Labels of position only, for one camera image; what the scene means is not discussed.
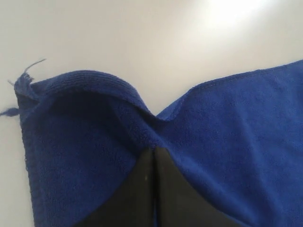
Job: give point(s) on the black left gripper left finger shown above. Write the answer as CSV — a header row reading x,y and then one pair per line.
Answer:
x,y
131,205

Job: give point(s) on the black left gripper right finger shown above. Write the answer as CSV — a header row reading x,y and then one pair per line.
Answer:
x,y
178,203

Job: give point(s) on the blue cloth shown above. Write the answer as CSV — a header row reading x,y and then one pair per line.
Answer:
x,y
237,140

